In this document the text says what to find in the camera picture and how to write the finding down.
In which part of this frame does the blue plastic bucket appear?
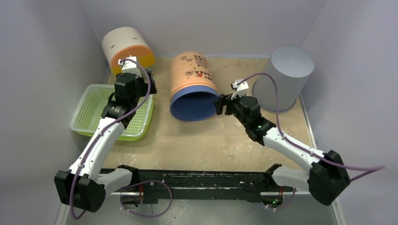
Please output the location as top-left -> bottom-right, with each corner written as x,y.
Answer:
169,85 -> 219,121

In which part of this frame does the orange printed plastic bucket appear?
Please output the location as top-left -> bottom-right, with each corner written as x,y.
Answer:
170,51 -> 218,97

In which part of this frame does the grey plastic bucket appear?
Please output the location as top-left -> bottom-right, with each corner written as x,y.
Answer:
252,46 -> 315,113

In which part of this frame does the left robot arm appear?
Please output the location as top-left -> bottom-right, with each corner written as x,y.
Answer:
54,69 -> 157,219

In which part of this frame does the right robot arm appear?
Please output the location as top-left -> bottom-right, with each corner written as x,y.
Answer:
214,94 -> 351,205

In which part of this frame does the white perforated plastic basket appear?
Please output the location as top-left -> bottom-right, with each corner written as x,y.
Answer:
70,84 -> 154,141

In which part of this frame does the small round drawer cabinet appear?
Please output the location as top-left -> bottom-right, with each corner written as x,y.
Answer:
101,27 -> 155,75

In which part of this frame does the green plastic tray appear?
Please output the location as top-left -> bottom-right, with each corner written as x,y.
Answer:
70,97 -> 153,141

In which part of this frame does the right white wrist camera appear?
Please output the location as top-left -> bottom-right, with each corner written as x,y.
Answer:
231,79 -> 249,99

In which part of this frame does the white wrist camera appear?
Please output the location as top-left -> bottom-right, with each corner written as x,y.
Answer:
231,79 -> 249,99
118,56 -> 142,77

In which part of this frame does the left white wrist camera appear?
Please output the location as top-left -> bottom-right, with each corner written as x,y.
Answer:
118,56 -> 142,77

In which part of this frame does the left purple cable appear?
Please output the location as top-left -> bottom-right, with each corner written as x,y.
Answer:
69,58 -> 152,220

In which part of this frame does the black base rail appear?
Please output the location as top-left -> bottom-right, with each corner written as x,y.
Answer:
99,167 -> 296,204

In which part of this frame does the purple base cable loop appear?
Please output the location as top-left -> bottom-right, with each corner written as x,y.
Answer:
119,179 -> 173,218

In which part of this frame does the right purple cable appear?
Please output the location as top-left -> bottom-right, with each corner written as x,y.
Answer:
239,72 -> 385,182

